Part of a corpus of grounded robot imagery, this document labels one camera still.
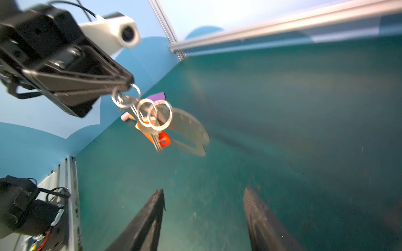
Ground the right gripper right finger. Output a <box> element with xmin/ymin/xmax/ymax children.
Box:
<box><xmin>244</xmin><ymin>188</ymin><xmax>304</xmax><ymax>251</ymax></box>

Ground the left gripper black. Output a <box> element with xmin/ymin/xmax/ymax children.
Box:
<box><xmin>1</xmin><ymin>3</ymin><xmax>134</xmax><ymax>118</ymax></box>

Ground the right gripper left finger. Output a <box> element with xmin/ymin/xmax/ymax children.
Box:
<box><xmin>107</xmin><ymin>189</ymin><xmax>165</xmax><ymax>251</ymax></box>

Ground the key with red tag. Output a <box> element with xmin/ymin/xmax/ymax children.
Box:
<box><xmin>136</xmin><ymin>116</ymin><xmax>171</xmax><ymax>153</ymax></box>

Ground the purple pink toy shovel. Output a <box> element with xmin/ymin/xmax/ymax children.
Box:
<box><xmin>120</xmin><ymin>92</ymin><xmax>165</xmax><ymax>121</ymax></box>

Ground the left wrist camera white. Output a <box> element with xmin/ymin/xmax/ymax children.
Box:
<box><xmin>79</xmin><ymin>13</ymin><xmax>141</xmax><ymax>56</ymax></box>

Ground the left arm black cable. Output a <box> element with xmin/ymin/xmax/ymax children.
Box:
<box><xmin>46</xmin><ymin>0</ymin><xmax>98</xmax><ymax>19</ymax></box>

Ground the front aluminium rail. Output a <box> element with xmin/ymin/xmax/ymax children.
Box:
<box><xmin>18</xmin><ymin>156</ymin><xmax>83</xmax><ymax>251</ymax></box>

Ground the aluminium frame left post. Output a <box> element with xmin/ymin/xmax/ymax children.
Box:
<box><xmin>149</xmin><ymin>0</ymin><xmax>179</xmax><ymax>45</ymax></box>

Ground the aluminium frame rear bar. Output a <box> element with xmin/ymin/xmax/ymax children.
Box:
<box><xmin>169</xmin><ymin>1</ymin><xmax>402</xmax><ymax>55</ymax></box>

